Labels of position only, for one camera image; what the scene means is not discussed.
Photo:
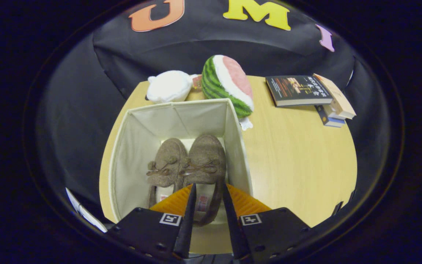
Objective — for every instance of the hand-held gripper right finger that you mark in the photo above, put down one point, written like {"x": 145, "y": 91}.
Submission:
{"x": 234, "y": 234}

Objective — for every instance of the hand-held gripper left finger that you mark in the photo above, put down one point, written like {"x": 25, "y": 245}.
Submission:
{"x": 187, "y": 234}

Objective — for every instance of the brown suede shoe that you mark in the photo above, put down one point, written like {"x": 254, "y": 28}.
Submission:
{"x": 205, "y": 154}
{"x": 167, "y": 154}

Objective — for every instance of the fabric storage box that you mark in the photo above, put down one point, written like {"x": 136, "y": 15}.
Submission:
{"x": 141, "y": 135}

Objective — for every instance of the blue cover book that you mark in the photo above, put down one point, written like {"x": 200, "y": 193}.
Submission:
{"x": 330, "y": 120}

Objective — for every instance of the white plush toy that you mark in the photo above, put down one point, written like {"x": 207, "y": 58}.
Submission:
{"x": 169, "y": 86}

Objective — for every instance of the watermelon slice plush toy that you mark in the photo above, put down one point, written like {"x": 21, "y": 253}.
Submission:
{"x": 229, "y": 80}

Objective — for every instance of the black cover book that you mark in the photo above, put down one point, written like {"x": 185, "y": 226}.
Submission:
{"x": 295, "y": 90}

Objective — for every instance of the beige cover book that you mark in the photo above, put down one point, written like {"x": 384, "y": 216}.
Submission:
{"x": 337, "y": 99}

